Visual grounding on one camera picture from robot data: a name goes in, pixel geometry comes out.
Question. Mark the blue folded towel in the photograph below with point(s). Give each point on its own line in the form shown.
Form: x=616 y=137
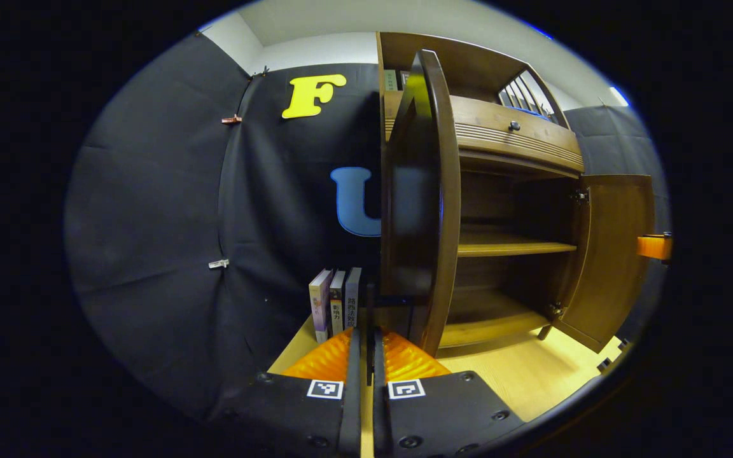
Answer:
x=527 y=112

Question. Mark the dark orange spine book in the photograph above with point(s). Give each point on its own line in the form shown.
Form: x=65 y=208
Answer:
x=337 y=304

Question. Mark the wooden cabinet drawer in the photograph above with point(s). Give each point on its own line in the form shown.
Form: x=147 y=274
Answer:
x=481 y=121

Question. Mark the pale purple cover book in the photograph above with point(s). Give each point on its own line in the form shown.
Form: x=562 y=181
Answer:
x=320 y=305

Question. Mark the light purple spine book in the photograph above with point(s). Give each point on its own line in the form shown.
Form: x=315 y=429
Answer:
x=353 y=298

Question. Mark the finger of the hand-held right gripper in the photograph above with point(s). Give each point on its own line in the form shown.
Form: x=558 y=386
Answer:
x=654 y=247

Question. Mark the wooden double-door shoe cabinet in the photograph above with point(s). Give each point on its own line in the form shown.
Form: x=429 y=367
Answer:
x=468 y=63

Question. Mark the dark brown book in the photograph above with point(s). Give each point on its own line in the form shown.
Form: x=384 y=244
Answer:
x=404 y=77

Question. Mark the white cloth clip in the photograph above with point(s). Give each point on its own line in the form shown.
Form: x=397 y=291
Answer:
x=218 y=263

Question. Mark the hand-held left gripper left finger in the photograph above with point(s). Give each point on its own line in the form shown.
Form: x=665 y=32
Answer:
x=350 y=407

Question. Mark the green book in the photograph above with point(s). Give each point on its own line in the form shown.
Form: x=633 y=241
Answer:
x=390 y=79

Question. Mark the wooden inner cabinet shelf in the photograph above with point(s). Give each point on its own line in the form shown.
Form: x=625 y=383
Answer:
x=506 y=247

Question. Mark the red cloth clip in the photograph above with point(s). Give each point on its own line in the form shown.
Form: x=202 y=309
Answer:
x=231 y=119

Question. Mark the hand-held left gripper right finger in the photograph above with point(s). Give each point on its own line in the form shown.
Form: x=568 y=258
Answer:
x=380 y=413

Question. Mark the wooden shoe cabinet door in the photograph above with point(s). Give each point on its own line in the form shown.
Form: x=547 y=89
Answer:
x=420 y=210
x=614 y=254

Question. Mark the ceiling light panel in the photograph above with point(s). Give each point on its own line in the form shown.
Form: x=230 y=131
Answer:
x=618 y=95

